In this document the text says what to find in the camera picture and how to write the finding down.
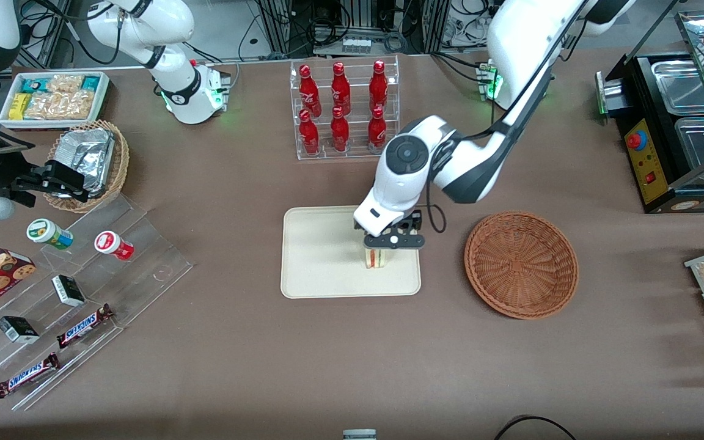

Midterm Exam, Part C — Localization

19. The white power strip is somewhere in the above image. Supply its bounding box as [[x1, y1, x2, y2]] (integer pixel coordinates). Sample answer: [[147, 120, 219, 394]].
[[339, 35, 372, 56]]

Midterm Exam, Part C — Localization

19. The clear bag of snacks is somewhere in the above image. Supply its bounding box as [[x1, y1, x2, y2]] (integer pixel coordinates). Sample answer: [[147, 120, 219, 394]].
[[25, 90, 97, 120], [46, 75, 84, 94]]

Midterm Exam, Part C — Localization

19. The clear acrylic bottle rack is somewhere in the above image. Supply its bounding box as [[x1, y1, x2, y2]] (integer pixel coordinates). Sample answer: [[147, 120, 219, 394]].
[[290, 55, 400, 161]]

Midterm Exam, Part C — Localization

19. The silver foil packet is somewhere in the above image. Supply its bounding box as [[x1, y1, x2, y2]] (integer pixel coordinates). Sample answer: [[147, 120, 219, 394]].
[[54, 127, 115, 197]]

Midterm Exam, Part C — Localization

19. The white snack bin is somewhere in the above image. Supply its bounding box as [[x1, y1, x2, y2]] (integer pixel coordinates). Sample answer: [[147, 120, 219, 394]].
[[0, 71, 111, 130]]

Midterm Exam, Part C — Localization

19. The clear acrylic step display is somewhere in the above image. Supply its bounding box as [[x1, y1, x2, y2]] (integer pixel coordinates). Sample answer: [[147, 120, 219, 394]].
[[0, 192, 194, 411]]

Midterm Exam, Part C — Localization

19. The green lid snack cup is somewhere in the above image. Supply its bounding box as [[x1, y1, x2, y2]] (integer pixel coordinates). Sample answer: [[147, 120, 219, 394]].
[[27, 218, 74, 251]]

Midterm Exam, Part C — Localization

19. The black food warmer cabinet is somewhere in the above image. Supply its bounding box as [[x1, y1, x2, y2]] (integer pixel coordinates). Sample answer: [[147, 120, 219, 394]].
[[595, 9, 704, 215]]

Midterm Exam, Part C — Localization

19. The small black carton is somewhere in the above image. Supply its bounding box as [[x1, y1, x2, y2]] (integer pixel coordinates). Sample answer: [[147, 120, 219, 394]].
[[0, 315, 40, 345], [51, 274, 86, 308]]

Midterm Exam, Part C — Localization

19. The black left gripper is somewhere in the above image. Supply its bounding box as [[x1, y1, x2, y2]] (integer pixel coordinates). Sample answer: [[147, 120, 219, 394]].
[[364, 210, 425, 250]]

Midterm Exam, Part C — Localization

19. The round brown wicker basket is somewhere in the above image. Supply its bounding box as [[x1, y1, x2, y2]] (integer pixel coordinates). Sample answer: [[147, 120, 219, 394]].
[[464, 211, 579, 320]]

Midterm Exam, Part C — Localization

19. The red Coca-Cola bottle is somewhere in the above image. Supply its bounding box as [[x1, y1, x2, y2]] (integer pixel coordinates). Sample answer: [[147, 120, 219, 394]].
[[369, 59, 389, 112], [299, 64, 322, 118], [331, 61, 351, 116], [330, 106, 351, 153], [367, 106, 388, 149], [299, 109, 321, 156]]

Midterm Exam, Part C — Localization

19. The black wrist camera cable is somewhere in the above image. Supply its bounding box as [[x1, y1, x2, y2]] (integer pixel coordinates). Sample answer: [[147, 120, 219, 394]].
[[424, 182, 449, 235]]

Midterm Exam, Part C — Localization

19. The Snickers bar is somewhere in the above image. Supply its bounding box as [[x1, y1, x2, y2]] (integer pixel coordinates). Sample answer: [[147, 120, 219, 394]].
[[56, 304, 115, 350], [0, 353, 61, 399]]

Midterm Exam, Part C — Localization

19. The yellow snack packet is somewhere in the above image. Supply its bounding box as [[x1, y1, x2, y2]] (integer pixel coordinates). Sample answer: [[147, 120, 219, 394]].
[[9, 93, 32, 120]]

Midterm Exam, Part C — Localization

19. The small tan wicker basket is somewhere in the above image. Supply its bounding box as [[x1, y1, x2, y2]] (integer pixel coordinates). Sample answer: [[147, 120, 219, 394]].
[[43, 119, 130, 213]]

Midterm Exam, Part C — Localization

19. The black table cable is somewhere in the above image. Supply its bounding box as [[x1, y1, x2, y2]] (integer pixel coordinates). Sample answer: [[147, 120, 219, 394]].
[[493, 415, 578, 440]]

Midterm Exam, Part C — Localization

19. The cream plastic tray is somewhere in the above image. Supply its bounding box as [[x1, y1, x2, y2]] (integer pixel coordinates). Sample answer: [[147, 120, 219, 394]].
[[280, 204, 421, 299]]

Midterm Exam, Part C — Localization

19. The triangle sandwich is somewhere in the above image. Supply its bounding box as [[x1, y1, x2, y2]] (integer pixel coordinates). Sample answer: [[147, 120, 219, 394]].
[[363, 247, 394, 270]]

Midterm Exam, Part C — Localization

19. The red lid snack cup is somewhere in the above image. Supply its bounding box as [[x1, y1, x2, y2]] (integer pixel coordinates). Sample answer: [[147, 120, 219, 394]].
[[94, 230, 135, 262]]

